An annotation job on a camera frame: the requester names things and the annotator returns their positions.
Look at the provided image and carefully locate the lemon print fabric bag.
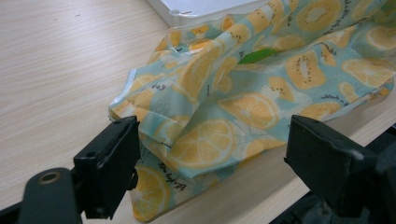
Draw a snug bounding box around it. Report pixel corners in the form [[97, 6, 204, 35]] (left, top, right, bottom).
[[107, 0, 396, 223]]

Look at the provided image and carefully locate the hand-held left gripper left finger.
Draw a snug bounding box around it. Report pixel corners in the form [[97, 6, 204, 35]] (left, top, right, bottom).
[[73, 115, 142, 220]]

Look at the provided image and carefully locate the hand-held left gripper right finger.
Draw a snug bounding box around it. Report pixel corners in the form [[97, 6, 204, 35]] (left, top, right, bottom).
[[283, 114, 389, 218]]

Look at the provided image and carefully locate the white plastic tray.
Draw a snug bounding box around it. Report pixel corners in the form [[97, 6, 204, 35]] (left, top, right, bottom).
[[146, 0, 269, 27]]

